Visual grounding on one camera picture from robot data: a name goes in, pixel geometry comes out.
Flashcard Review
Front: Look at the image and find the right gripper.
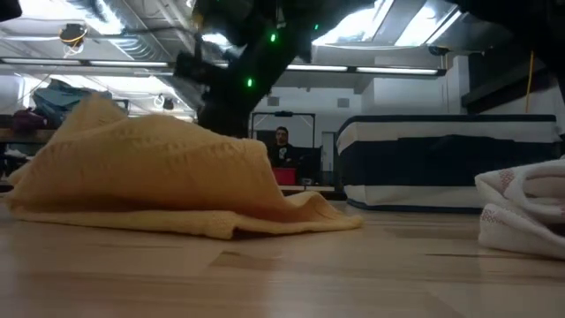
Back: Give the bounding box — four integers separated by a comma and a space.
174, 30, 288, 139

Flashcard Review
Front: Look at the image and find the yellow waffle towel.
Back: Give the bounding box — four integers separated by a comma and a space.
6, 92, 365, 241

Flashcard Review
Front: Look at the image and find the navy white striped fabric bin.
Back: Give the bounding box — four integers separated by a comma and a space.
335, 114, 561, 216

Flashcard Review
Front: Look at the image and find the white red-checked towel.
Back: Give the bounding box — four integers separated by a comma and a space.
474, 158, 565, 261

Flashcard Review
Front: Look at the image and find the person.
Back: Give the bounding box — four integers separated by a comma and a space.
267, 126, 319, 185

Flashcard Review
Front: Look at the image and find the teal cloth pile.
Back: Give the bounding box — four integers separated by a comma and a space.
31, 79, 114, 129

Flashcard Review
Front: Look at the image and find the red plastic bin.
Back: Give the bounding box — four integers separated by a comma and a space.
272, 166, 298, 186

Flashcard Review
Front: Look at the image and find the purple cloth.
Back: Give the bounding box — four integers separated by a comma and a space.
12, 109, 48, 132

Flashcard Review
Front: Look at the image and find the long ceiling light bar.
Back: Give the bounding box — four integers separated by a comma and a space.
0, 56, 447, 77

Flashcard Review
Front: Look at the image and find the black background station frame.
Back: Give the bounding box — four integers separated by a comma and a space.
250, 110, 317, 186

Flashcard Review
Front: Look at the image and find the black ceiling cord reel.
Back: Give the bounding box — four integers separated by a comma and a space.
59, 23, 88, 57

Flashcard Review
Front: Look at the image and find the yellow cable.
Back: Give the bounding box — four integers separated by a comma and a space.
524, 50, 536, 114

